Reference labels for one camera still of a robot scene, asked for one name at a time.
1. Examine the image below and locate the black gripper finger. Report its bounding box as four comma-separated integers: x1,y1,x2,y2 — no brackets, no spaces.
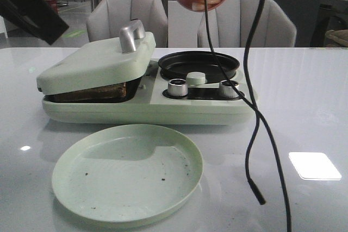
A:
1,0,69,45

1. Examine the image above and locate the breakfast maker hinged lid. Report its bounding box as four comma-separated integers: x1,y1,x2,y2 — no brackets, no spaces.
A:
36,20,156,95

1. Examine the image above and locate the bread slice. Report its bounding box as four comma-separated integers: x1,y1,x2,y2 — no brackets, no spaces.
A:
48,83,127,102

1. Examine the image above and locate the green breakfast maker base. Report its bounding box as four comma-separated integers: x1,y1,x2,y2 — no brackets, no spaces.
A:
42,60,254,125

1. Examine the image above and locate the red trash bin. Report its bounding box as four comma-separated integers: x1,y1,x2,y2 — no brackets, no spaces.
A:
45,0,58,14

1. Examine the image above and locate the left grey upholstered chair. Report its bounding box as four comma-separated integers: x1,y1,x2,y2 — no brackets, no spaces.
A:
86,0,168,48

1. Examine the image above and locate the grey upholstered chair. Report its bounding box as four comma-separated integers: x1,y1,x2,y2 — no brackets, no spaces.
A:
208,0,297,48
86,0,168,48

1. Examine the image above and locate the white refrigerator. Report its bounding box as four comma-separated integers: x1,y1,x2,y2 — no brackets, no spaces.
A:
167,0,203,48

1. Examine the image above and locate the black round frying pan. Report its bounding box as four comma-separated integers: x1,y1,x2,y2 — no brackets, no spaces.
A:
158,51,240,83

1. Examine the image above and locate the left silver control knob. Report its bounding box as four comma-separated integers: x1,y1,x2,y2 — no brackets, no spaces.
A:
167,78,188,97

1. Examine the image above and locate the silver control knob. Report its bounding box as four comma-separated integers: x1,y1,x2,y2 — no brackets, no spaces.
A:
218,80,239,99
167,78,188,97

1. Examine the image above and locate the light green round plate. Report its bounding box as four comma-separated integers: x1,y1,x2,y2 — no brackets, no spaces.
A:
52,124,203,228

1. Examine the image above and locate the right grey upholstered chair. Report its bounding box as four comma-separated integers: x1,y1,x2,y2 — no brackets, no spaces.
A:
208,0,297,48

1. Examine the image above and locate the right silver control knob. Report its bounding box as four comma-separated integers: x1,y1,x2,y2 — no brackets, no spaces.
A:
218,80,239,99

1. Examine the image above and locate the green pan handle knob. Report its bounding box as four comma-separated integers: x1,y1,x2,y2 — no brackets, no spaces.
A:
185,72,206,85

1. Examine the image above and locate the thin black camera cable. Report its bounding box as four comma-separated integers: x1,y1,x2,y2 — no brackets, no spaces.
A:
176,0,293,232

